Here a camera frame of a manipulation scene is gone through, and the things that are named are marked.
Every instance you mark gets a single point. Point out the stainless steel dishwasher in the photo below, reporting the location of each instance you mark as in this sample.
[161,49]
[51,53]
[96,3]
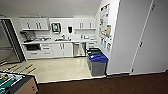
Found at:
[79,49]

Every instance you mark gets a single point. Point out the foosball gaming table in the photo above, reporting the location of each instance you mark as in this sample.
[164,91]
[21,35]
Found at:
[16,87]

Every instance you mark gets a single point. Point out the white narrow drawer unit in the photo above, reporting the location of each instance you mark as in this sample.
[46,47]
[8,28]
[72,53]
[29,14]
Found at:
[91,45]

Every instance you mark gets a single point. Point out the grey bin green lid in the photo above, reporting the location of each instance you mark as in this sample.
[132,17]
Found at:
[92,49]

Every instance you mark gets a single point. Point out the white sink base cabinet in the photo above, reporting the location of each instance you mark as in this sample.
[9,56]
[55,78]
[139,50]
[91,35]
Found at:
[62,50]

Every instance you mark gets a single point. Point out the grey bin blue lid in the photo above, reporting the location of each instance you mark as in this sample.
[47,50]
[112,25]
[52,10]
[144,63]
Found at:
[98,66]

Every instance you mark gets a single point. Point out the chrome sink faucet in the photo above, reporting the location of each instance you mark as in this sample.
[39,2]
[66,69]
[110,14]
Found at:
[63,36]

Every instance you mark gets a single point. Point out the stainless steel sink basin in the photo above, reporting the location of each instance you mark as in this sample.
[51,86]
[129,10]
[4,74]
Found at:
[60,39]

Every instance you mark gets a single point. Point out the brown cork notice board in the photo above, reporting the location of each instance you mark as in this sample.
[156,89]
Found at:
[108,30]

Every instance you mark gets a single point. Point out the steel paper towel dispenser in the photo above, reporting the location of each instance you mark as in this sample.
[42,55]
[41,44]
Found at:
[55,27]

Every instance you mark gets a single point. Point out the bulletin board with papers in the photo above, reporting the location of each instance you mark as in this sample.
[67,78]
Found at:
[104,18]

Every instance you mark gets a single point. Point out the dish drying rack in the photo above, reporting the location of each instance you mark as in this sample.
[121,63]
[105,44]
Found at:
[41,39]

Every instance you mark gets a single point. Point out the black built-in microwave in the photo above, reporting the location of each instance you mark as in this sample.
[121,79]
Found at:
[33,47]

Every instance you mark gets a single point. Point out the black coffee machine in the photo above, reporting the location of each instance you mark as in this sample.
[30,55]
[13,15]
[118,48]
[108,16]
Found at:
[27,36]

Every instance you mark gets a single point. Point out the white room door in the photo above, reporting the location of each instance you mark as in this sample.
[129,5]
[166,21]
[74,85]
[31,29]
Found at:
[153,40]

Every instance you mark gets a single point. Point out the stainless steel refrigerator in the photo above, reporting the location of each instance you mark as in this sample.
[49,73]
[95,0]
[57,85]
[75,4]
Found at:
[10,43]

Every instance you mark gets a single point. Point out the white two-door wall cabinet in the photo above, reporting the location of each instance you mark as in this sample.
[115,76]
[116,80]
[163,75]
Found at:
[33,24]

